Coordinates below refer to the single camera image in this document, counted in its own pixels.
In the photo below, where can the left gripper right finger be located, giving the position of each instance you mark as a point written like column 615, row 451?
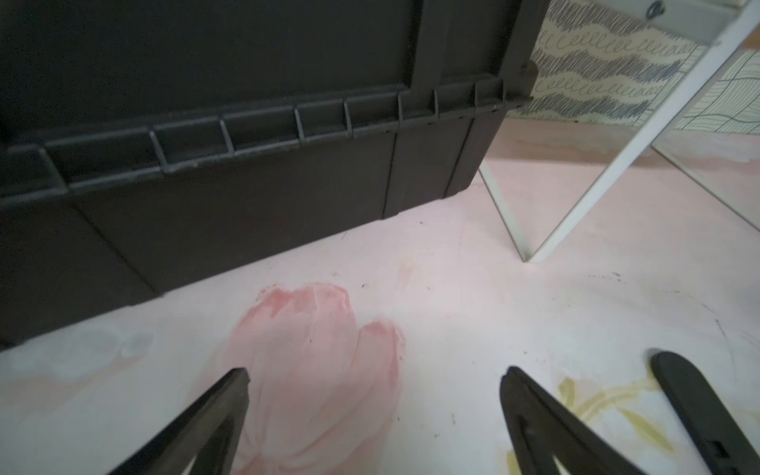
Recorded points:
column 545, row 435

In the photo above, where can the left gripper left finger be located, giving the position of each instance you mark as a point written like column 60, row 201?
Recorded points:
column 201, row 440

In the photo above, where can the black folding laptop stand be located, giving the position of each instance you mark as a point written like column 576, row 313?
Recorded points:
column 715, row 434

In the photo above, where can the pink floral table mat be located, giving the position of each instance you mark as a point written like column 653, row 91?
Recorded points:
column 380, row 350

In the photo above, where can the white and wood side table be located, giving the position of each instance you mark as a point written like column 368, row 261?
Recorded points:
column 723, row 27

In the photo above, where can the black toolbox with yellow handle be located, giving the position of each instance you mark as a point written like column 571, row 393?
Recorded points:
column 148, row 145

